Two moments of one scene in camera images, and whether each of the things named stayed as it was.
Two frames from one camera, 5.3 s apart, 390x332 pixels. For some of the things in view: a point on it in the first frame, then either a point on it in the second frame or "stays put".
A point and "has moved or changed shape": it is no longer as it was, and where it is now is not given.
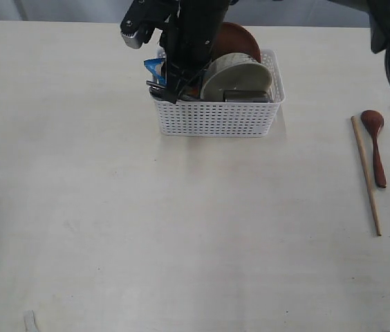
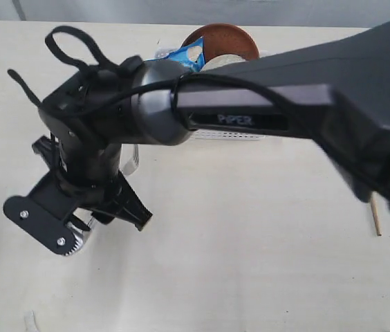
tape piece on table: (30, 325) stays put
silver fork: (152, 84) has moved or changed shape
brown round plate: (235, 38) stays put
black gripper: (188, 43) → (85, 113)
